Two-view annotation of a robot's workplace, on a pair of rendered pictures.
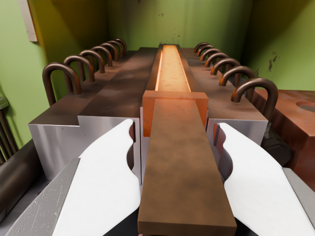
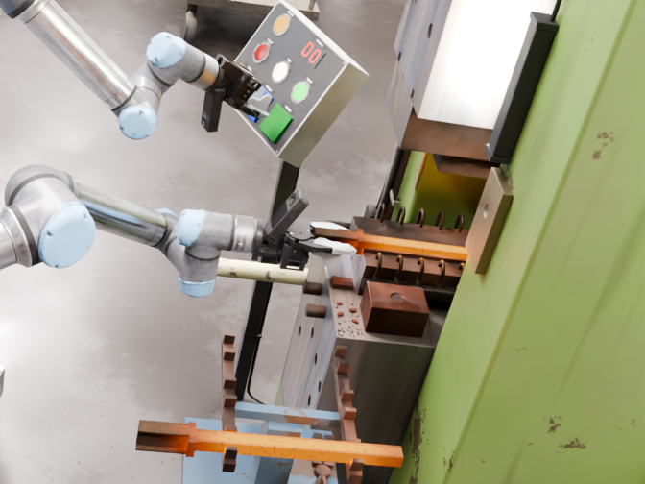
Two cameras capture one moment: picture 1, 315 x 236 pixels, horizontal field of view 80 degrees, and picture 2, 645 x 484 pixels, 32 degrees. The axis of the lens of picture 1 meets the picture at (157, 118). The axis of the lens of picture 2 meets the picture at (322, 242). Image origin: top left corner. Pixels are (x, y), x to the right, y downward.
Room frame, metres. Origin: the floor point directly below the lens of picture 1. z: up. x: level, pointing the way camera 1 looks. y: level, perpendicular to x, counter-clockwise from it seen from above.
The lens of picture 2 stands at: (-0.47, -1.88, 2.27)
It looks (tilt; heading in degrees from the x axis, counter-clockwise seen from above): 33 degrees down; 74
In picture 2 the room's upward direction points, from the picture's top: 15 degrees clockwise
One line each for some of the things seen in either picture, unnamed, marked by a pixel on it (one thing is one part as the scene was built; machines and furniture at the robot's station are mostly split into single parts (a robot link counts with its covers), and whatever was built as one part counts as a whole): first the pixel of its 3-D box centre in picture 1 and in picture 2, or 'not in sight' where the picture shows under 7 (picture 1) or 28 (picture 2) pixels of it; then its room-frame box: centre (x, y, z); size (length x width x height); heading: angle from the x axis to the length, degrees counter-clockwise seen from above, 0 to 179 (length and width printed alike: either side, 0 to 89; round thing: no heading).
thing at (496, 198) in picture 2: not in sight; (488, 221); (0.26, -0.31, 1.27); 0.09 x 0.02 x 0.17; 88
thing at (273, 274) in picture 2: not in sight; (275, 274); (0.06, 0.36, 0.62); 0.44 x 0.05 x 0.05; 178
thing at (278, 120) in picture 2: not in sight; (276, 124); (-0.01, 0.43, 1.01); 0.07 x 0.05 x 0.07; 113
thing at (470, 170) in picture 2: not in sight; (509, 159); (0.39, -0.02, 1.24); 0.30 x 0.07 x 0.06; 178
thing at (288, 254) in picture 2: not in sight; (281, 241); (-0.03, -0.01, 0.97); 0.12 x 0.08 x 0.09; 178
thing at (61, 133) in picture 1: (156, 81); (449, 261); (0.35, 0.00, 0.96); 0.42 x 0.20 x 0.09; 178
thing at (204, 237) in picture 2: not in sight; (205, 230); (-0.19, 0.00, 0.98); 0.11 x 0.08 x 0.09; 178
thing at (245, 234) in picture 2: not in sight; (244, 234); (-0.11, -0.01, 0.98); 0.08 x 0.05 x 0.08; 88
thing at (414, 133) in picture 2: not in sight; (499, 117); (0.35, 0.00, 1.32); 0.42 x 0.20 x 0.10; 178
